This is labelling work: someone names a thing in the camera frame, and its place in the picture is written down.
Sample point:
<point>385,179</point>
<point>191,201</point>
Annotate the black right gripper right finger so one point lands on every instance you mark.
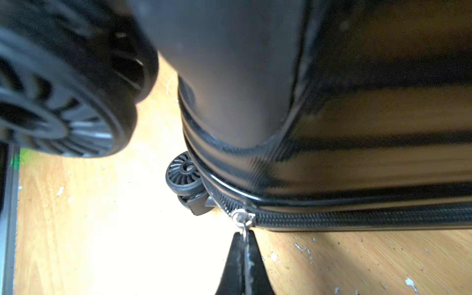
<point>256,280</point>

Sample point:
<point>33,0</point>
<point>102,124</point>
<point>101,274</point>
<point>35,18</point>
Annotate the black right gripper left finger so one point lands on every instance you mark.
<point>232,279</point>

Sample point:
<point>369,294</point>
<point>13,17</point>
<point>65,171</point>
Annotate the silver zipper pull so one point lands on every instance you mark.
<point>243,219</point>

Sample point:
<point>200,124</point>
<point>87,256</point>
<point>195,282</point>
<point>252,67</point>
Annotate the black hard-shell suitcase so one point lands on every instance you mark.
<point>305,115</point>

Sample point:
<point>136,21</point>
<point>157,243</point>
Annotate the aluminium front rail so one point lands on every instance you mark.
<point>10,161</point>

